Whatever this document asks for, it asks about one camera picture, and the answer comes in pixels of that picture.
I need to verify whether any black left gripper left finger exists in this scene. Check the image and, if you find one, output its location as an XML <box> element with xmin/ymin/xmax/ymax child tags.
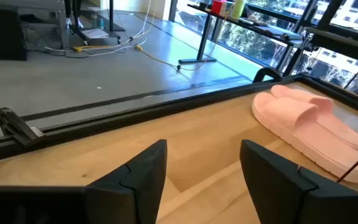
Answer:
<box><xmin>85</xmin><ymin>139</ymin><xmax>168</xmax><ymax>224</ymax></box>

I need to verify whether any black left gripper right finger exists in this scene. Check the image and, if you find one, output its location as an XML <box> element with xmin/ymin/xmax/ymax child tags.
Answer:
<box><xmin>239</xmin><ymin>139</ymin><xmax>319</xmax><ymax>224</ymax></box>

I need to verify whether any pink slide sandal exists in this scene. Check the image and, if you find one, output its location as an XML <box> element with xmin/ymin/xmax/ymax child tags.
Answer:
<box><xmin>251</xmin><ymin>91</ymin><xmax>358</xmax><ymax>184</ymax></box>
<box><xmin>270</xmin><ymin>84</ymin><xmax>358</xmax><ymax>154</ymax></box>

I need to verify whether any black standing desk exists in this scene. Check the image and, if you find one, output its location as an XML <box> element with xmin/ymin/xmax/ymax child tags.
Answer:
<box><xmin>303</xmin><ymin>26</ymin><xmax>358</xmax><ymax>66</ymax></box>

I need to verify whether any long black desk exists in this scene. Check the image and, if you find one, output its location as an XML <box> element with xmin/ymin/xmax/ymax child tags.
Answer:
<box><xmin>178</xmin><ymin>2</ymin><xmax>304</xmax><ymax>65</ymax></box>

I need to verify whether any yellow-green bottle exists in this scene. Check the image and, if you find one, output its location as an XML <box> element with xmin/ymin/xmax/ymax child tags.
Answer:
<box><xmin>231</xmin><ymin>0</ymin><xmax>246</xmax><ymax>21</ymax></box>

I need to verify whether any black metal stand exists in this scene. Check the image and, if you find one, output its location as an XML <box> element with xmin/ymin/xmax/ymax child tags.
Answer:
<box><xmin>57</xmin><ymin>0</ymin><xmax>126</xmax><ymax>46</ymax></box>

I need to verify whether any white box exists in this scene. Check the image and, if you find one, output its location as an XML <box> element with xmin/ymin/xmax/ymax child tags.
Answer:
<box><xmin>219</xmin><ymin>1</ymin><xmax>235</xmax><ymax>17</ymax></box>

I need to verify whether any red box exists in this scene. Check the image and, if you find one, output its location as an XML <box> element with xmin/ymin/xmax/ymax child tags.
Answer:
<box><xmin>210</xmin><ymin>0</ymin><xmax>227</xmax><ymax>16</ymax></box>

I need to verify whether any person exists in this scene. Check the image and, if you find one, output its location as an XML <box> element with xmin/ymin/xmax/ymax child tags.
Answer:
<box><xmin>63</xmin><ymin>0</ymin><xmax>84</xmax><ymax>29</ymax></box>

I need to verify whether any black cabinet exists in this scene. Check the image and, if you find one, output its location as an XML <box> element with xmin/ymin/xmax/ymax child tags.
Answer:
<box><xmin>0</xmin><ymin>5</ymin><xmax>28</xmax><ymax>62</ymax></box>

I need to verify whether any black frame bracket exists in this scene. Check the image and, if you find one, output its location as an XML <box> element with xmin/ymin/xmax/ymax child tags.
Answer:
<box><xmin>252</xmin><ymin>66</ymin><xmax>283</xmax><ymax>84</ymax></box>
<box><xmin>0</xmin><ymin>106</ymin><xmax>45</xmax><ymax>147</ymax></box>

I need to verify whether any yellow cable with black ball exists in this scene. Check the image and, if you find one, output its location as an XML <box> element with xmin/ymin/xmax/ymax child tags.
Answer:
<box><xmin>134</xmin><ymin>12</ymin><xmax>229</xmax><ymax>72</ymax></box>

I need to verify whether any yellow extension cable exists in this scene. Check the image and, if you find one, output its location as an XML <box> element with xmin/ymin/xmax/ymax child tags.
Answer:
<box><xmin>72</xmin><ymin>45</ymin><xmax>117</xmax><ymax>53</ymax></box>

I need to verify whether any white floor cable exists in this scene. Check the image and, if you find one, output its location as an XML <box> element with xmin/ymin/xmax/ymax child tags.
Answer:
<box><xmin>44</xmin><ymin>0</ymin><xmax>158</xmax><ymax>58</ymax></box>

